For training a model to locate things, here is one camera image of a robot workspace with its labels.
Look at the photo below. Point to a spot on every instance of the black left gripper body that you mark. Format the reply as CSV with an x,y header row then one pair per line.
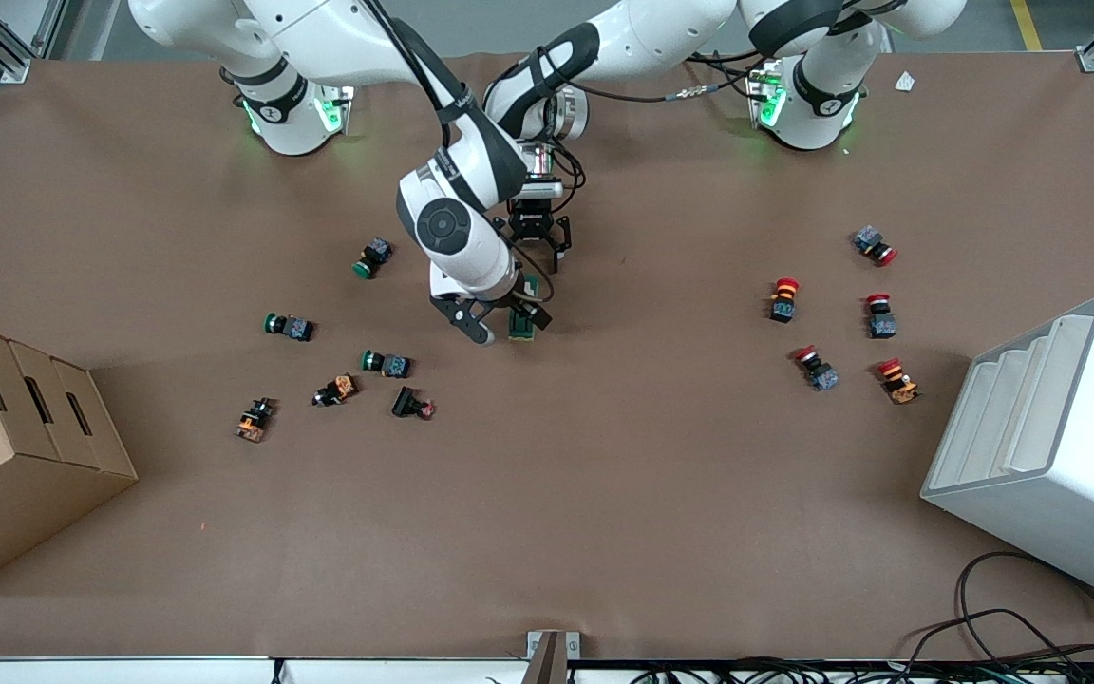
x,y
532,219

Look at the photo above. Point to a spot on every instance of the green load switch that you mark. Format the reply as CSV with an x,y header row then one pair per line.
x,y
528,285

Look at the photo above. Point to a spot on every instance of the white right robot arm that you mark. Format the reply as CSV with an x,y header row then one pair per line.
x,y
452,228

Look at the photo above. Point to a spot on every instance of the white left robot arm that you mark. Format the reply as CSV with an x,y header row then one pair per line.
x,y
661,38

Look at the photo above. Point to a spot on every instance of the brown paper table cover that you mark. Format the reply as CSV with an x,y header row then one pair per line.
x,y
604,494

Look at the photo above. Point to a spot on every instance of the red emergency stop button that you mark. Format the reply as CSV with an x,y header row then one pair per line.
x,y
898,381
880,316
817,369
783,299
876,245

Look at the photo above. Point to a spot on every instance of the white paper scrap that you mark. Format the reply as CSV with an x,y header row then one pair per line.
x,y
905,82

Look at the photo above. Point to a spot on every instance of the brown cardboard box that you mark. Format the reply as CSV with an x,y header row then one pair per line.
x,y
15,456

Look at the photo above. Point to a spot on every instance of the white plastic divider bin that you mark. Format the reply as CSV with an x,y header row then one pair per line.
x,y
1050,446

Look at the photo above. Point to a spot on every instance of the green push button switch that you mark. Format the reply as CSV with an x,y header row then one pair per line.
x,y
289,327
373,258
386,363

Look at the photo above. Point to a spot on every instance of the black red lamp switch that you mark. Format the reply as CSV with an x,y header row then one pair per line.
x,y
412,404

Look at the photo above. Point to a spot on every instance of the orange black button switch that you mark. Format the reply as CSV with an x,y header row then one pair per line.
x,y
254,420
336,389

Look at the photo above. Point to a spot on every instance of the grey metal bracket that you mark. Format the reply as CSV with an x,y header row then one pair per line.
x,y
552,655

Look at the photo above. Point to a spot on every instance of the white table edge rail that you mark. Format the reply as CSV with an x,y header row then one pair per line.
x,y
224,671

